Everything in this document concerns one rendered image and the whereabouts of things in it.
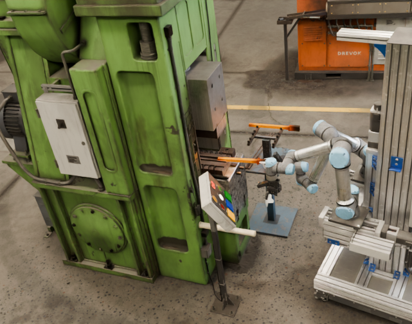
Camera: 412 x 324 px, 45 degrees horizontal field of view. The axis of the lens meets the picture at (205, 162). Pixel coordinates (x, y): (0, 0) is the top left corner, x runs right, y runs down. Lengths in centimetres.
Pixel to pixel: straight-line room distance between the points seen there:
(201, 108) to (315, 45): 383
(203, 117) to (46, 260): 225
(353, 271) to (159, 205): 157
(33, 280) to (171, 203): 162
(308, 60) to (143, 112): 411
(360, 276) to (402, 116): 138
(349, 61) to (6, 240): 484
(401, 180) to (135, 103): 183
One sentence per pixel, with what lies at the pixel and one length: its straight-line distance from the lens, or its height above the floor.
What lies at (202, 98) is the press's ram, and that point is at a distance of 343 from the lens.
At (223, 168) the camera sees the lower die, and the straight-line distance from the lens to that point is 381.
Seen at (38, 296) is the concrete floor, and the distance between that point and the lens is 468.
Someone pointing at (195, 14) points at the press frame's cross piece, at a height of 210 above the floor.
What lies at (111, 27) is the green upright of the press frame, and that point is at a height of 221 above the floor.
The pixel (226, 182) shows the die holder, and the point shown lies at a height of 90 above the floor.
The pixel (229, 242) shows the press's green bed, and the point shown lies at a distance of 424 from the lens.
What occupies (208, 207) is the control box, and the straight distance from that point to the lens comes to 319.
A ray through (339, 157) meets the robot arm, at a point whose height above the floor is 142.
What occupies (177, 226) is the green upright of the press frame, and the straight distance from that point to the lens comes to 399.
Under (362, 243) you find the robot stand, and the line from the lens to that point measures 354.
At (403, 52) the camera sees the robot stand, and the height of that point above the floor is 198.
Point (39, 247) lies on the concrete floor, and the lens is 514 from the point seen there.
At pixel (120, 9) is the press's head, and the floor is 235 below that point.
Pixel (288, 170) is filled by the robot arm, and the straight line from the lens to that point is 328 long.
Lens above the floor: 319
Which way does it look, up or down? 34 degrees down
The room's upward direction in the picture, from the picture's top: 9 degrees counter-clockwise
